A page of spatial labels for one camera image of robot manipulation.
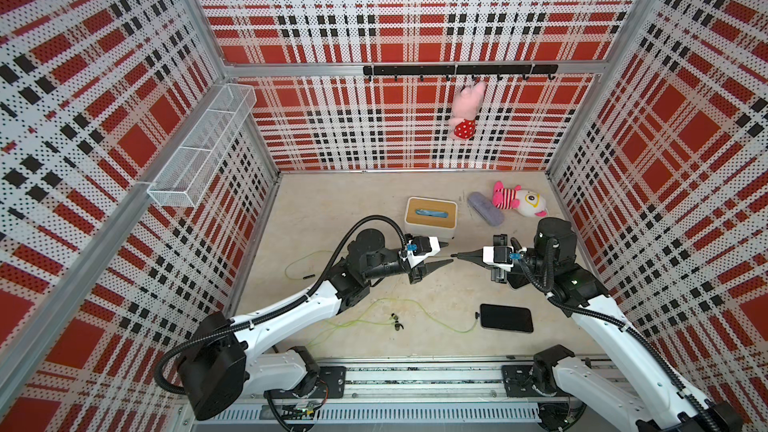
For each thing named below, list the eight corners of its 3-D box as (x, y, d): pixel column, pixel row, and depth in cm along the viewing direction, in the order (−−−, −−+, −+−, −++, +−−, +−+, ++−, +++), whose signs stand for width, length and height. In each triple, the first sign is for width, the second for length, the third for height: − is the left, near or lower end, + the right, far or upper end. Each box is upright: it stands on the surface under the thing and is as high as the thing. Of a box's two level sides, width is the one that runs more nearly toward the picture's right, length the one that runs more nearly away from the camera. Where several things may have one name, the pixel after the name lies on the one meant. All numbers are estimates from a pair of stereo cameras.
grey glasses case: (493, 229, 105) (494, 224, 103) (464, 200, 114) (465, 195, 112) (506, 221, 107) (508, 216, 105) (476, 193, 116) (478, 189, 114)
